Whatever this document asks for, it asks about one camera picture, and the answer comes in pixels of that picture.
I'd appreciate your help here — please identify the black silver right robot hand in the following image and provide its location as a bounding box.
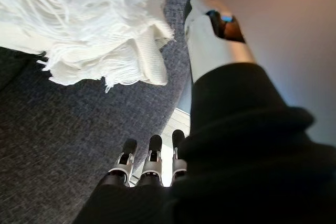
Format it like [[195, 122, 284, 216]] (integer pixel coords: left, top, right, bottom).
[[73, 0, 336, 224]]

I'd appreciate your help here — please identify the white fringed cushion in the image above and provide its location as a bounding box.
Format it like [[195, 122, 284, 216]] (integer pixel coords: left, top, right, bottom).
[[0, 0, 176, 94]]

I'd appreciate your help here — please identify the grey fabric armchair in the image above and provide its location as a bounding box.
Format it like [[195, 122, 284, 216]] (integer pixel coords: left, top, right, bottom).
[[0, 0, 208, 224]]

